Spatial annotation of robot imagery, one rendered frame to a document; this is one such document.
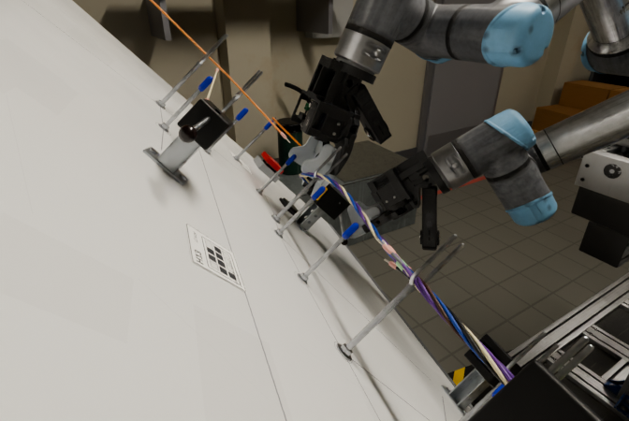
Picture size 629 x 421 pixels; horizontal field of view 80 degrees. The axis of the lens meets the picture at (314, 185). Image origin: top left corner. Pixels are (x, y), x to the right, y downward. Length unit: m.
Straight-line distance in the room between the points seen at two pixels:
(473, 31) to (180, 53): 2.29
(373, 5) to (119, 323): 0.50
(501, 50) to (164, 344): 0.49
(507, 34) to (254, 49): 2.23
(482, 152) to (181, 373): 0.57
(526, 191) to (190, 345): 0.60
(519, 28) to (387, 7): 0.17
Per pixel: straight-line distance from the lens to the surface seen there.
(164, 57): 2.68
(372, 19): 0.57
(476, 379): 0.64
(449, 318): 0.32
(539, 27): 0.56
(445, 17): 0.61
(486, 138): 0.67
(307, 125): 0.56
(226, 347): 0.22
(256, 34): 2.66
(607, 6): 1.07
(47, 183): 0.23
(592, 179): 1.11
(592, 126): 0.82
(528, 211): 0.72
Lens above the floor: 1.42
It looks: 25 degrees down
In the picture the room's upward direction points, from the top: straight up
